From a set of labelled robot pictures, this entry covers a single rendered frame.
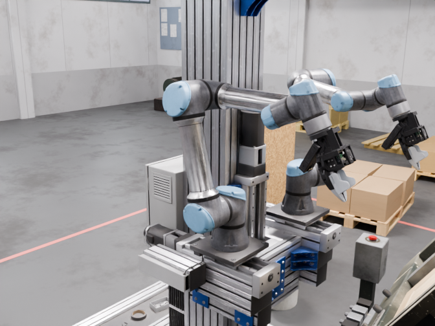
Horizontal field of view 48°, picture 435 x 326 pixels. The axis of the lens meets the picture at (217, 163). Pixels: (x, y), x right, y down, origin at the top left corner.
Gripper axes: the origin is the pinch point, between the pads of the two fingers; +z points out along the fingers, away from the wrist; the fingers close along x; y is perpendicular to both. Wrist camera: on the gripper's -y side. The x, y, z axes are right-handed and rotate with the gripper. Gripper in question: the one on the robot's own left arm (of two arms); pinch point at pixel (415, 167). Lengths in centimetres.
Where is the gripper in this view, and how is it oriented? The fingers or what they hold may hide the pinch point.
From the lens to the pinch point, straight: 194.8
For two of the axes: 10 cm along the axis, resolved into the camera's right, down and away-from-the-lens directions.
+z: 3.4, 9.4, -0.6
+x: 6.7, -2.0, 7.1
